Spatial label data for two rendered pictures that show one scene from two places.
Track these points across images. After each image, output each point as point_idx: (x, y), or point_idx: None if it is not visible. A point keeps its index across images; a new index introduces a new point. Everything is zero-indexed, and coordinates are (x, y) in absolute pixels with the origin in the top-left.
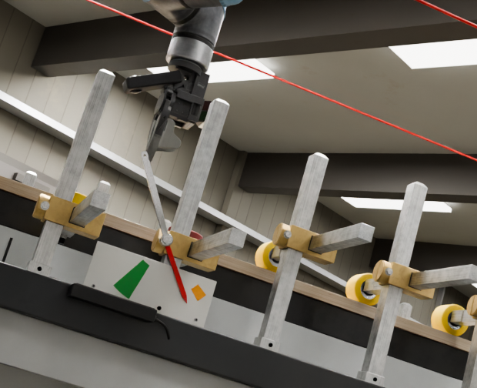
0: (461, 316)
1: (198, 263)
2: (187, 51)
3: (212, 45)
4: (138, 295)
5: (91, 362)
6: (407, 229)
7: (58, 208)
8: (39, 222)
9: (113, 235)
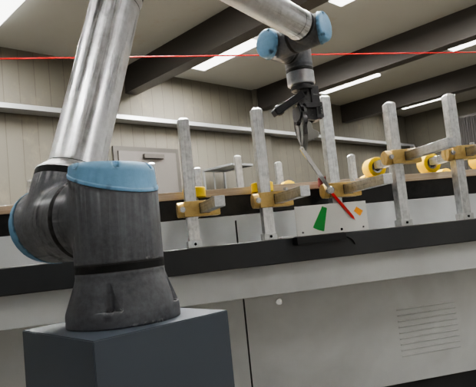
0: None
1: (352, 194)
2: (301, 77)
3: (312, 67)
4: (328, 226)
5: (318, 273)
6: (452, 123)
7: (266, 198)
8: (246, 205)
9: None
